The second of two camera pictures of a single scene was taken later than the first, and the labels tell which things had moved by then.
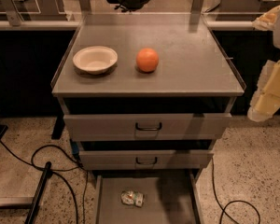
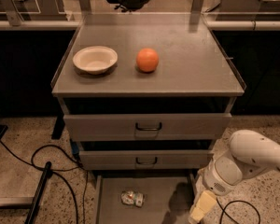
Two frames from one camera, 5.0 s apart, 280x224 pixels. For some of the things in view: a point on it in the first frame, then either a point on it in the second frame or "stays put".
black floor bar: x=45 y=177 stays put
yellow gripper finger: x=272 y=91 -> x=204 y=203
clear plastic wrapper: x=133 y=198 stays put
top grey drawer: x=147 y=126 stays put
